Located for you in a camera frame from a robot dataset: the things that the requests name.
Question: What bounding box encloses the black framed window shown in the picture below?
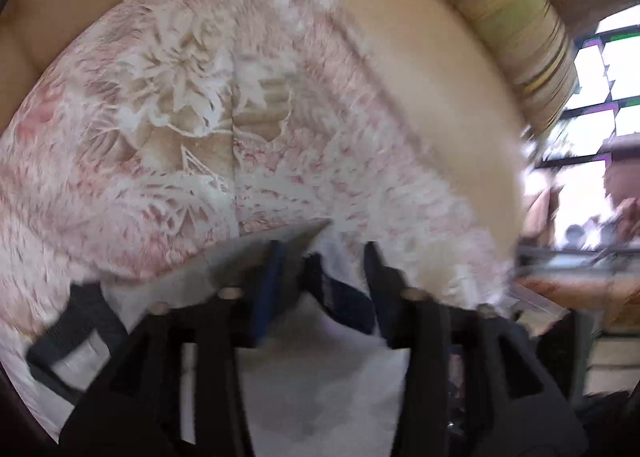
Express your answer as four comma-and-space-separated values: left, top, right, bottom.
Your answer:
520, 4, 640, 250

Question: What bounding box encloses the beige tufted leather sofa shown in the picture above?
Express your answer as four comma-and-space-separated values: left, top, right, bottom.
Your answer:
0, 0, 531, 248

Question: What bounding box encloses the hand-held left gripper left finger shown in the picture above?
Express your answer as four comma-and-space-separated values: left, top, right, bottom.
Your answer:
59, 239, 288, 457

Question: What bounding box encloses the grey knit sweater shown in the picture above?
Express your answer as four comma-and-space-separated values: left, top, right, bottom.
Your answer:
26, 218, 416, 457

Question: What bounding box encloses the pink floral blanket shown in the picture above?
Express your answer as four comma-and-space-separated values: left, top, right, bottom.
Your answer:
0, 0, 516, 443

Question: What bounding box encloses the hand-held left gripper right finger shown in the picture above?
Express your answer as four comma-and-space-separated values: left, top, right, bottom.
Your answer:
364, 241, 588, 457

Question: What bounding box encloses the striped pillow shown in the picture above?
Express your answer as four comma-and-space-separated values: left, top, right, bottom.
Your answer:
372, 0, 581, 135

